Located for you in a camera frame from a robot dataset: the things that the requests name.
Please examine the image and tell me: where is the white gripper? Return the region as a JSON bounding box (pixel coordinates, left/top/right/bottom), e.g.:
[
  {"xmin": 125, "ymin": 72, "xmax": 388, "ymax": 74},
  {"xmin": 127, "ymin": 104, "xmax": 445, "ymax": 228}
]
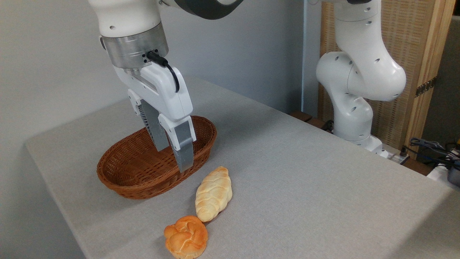
[{"xmin": 113, "ymin": 63, "xmax": 197, "ymax": 173}]

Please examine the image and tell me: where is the brown oval wicker basket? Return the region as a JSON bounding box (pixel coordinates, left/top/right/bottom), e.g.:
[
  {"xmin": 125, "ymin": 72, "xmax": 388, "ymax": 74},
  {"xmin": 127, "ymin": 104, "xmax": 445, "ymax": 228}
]
[{"xmin": 96, "ymin": 115, "xmax": 217, "ymax": 200}]

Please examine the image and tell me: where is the long pale braided bread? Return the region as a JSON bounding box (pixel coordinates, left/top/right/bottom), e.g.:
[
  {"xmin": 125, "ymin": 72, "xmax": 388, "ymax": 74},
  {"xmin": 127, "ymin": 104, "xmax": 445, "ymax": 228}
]
[{"xmin": 195, "ymin": 166, "xmax": 233, "ymax": 223}]

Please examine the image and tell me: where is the round golden knotted bread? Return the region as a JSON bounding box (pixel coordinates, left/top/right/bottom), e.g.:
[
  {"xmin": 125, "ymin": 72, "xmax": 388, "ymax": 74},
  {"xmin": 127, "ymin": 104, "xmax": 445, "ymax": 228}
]
[{"xmin": 164, "ymin": 215, "xmax": 209, "ymax": 259}]

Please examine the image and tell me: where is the brown wooden robot table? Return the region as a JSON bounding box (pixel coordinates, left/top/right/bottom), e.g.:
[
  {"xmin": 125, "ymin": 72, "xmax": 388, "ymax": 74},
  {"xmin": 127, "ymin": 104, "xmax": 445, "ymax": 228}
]
[{"xmin": 289, "ymin": 110, "xmax": 433, "ymax": 177}]

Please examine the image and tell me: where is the grey tablecloth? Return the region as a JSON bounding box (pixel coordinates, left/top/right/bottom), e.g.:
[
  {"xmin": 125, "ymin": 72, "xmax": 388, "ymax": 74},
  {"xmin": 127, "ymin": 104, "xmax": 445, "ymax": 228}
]
[{"xmin": 24, "ymin": 75, "xmax": 460, "ymax": 259}]

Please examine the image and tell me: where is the white power strip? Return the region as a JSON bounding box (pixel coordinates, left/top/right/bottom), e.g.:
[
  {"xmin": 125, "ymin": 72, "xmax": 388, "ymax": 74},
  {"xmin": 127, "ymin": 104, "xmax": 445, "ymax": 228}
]
[{"xmin": 387, "ymin": 147, "xmax": 411, "ymax": 165}]

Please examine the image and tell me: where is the wooden woven folding screen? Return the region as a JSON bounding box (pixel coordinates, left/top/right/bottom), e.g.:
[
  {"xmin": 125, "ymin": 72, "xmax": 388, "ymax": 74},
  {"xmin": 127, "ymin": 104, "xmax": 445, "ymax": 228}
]
[{"xmin": 318, "ymin": 0, "xmax": 457, "ymax": 152}]

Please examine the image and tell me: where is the black screen hinge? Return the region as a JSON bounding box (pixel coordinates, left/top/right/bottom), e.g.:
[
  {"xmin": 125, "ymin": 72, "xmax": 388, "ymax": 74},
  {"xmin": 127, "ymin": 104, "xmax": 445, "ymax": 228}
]
[{"xmin": 415, "ymin": 76, "xmax": 438, "ymax": 98}]

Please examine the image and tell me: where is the white and grey device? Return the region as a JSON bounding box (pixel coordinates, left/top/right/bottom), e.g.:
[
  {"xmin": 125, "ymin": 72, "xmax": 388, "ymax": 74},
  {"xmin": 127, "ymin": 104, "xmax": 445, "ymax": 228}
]
[{"xmin": 427, "ymin": 158, "xmax": 460, "ymax": 191}]

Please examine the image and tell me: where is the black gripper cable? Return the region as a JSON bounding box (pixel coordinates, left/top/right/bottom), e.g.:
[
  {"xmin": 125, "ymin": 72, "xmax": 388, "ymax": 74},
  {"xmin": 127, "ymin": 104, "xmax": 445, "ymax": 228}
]
[{"xmin": 147, "ymin": 51, "xmax": 180, "ymax": 93}]

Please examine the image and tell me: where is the black cable bundle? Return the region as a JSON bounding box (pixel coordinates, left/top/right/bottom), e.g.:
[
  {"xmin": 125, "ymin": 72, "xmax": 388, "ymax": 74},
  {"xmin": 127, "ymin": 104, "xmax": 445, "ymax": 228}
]
[{"xmin": 402, "ymin": 137, "xmax": 460, "ymax": 170}]

